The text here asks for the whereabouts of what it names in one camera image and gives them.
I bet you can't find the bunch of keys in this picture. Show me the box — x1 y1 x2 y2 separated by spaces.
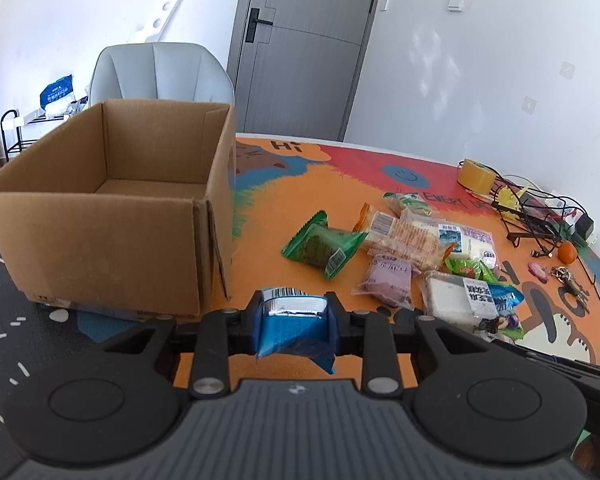
552 266 591 312

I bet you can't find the cardboard box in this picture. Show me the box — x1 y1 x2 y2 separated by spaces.
0 99 239 323

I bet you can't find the yellow wrapper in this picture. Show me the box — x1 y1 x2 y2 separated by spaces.
495 185 524 221

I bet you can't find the black cable tangle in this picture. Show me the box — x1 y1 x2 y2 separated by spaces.
489 172 589 262

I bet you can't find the black metal rack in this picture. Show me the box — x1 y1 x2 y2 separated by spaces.
0 107 89 162

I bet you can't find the orange cracker packet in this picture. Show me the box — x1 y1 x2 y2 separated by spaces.
355 203 444 271

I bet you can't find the white blue snack packet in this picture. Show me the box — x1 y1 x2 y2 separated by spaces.
420 271 525 342

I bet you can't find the large white snack packet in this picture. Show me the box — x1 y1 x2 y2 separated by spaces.
405 210 499 269

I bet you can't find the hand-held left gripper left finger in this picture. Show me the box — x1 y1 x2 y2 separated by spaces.
97 290 268 398

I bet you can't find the grey door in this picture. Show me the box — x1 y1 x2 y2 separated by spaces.
227 0 387 143

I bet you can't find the green printed snack packet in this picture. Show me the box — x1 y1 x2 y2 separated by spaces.
442 257 504 284

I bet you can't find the grey upholstered chair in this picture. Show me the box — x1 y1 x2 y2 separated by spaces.
89 42 236 109

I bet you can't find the tan packing tape roll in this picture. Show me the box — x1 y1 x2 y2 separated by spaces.
457 159 496 194

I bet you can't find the white power strip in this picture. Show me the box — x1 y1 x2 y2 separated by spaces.
544 195 589 232

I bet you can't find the black door handle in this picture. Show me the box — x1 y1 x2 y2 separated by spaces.
245 7 274 44

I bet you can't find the colourful printed table mat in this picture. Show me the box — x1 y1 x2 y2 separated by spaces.
0 132 600 480

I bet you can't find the purple cake packet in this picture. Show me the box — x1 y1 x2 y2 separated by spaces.
351 254 421 311

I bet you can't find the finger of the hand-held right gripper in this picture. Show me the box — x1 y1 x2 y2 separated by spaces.
492 340 600 382

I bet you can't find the small green white packet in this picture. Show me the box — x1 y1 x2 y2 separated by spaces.
384 192 434 219

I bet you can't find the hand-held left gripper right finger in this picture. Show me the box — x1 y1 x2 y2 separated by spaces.
324 290 487 397

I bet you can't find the blue plastic bag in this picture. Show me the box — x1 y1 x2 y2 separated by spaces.
39 74 75 109

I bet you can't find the blue foil snack packet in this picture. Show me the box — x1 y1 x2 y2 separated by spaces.
255 287 337 374

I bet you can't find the green cake packet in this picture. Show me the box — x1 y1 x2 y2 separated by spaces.
281 210 369 281

